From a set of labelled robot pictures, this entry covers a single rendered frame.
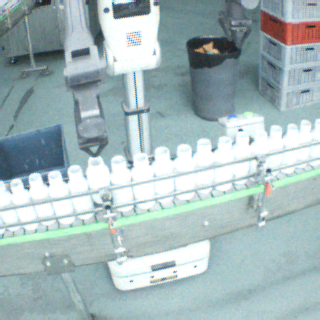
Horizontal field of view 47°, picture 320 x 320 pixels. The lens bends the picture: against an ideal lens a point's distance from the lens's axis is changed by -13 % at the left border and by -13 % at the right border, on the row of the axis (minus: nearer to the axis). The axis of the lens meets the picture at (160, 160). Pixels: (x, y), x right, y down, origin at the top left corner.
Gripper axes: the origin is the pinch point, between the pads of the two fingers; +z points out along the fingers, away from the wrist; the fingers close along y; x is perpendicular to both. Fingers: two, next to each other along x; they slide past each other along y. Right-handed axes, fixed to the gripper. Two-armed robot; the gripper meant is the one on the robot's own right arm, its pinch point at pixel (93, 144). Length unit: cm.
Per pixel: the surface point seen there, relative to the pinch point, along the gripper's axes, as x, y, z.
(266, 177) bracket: 44.7, 11.1, 14.4
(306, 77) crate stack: 197, -148, 140
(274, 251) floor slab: 90, -3, 132
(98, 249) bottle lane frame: -4.9, 11.4, 34.9
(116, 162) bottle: 5.5, -2.5, 12.3
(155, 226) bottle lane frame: 13.2, 9.8, 29.8
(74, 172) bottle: -6.3, -2.3, 12.7
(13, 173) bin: -39, -47, 66
